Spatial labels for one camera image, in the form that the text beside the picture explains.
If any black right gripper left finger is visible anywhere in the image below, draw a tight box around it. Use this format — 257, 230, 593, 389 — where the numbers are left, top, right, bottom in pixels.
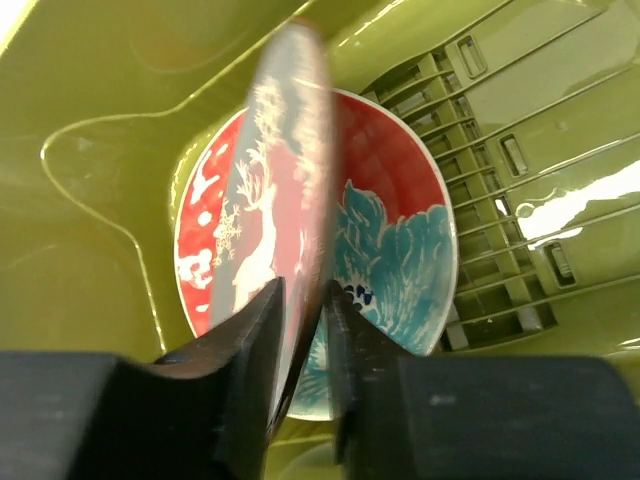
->
1, 278, 285, 479

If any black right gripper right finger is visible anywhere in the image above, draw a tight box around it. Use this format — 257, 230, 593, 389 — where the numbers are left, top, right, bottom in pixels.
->
323, 281, 639, 479

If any grey plate with deer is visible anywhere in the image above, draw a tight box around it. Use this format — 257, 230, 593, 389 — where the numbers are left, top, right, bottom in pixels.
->
209, 22, 338, 428

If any red plate with teal flower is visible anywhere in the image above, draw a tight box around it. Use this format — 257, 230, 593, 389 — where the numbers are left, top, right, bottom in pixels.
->
173, 87, 459, 422

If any olive green plastic bin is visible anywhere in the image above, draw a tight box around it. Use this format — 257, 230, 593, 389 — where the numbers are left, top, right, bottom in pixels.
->
1, 1, 639, 479

